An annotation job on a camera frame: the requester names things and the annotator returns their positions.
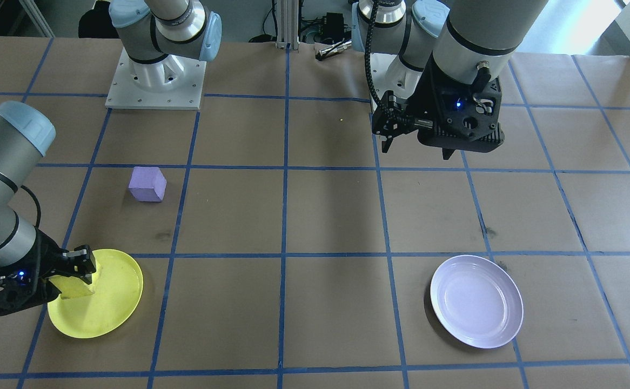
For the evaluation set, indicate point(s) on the yellow foam block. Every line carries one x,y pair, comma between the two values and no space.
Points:
77,289

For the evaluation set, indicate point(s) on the purple foam block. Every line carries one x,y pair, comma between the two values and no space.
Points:
147,186

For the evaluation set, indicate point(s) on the yellow plastic plate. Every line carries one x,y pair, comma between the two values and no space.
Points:
109,302

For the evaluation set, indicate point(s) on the silver metal connector plug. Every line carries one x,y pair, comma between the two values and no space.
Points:
336,49

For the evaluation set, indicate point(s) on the black adapter box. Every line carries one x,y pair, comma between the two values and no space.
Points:
334,24

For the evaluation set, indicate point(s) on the lavender plastic plate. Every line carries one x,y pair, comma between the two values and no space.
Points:
477,302

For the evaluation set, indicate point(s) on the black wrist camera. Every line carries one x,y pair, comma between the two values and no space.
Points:
18,302
466,141

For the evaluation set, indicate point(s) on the white square base plate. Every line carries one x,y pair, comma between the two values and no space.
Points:
381,75
126,100

